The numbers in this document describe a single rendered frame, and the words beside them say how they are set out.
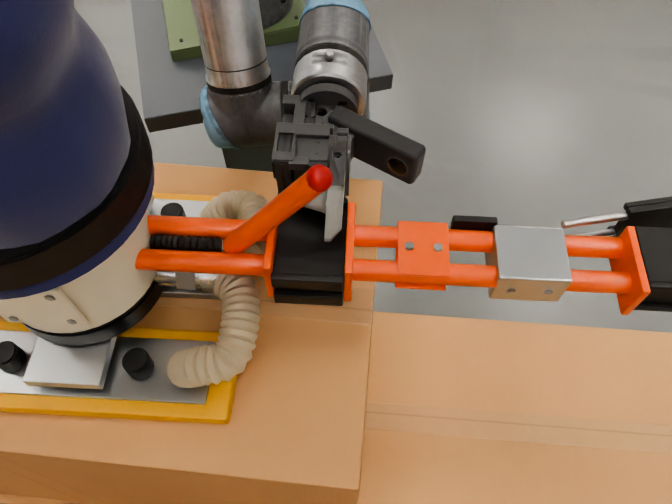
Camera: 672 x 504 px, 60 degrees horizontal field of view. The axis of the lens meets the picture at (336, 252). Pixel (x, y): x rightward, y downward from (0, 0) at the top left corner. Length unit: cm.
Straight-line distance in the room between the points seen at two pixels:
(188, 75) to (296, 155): 68
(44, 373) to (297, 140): 36
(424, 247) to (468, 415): 56
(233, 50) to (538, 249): 45
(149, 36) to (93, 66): 92
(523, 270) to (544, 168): 159
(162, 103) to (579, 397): 96
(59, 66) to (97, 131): 6
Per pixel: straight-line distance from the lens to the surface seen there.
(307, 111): 68
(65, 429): 71
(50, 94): 43
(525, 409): 112
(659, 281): 62
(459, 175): 206
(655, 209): 66
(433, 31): 258
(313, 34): 74
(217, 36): 80
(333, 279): 54
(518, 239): 60
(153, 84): 127
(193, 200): 78
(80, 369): 67
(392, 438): 106
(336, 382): 66
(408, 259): 57
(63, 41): 42
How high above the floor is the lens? 157
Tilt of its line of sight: 59 degrees down
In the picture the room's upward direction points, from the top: straight up
